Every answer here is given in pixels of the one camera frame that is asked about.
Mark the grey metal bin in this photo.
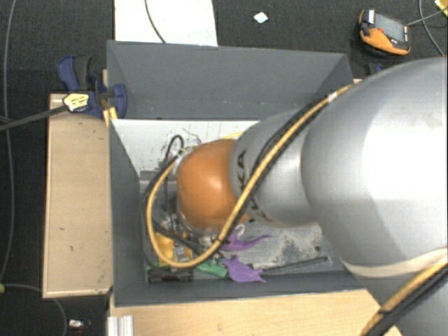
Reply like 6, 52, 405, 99
106, 39, 362, 308

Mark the yellow soft block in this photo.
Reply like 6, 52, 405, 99
153, 232, 193, 267

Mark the purple toy animal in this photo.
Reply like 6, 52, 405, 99
221, 255, 267, 284

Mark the pale wood flat board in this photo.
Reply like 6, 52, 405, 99
41, 92, 115, 299

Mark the green toy piece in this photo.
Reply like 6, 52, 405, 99
194, 260, 228, 279

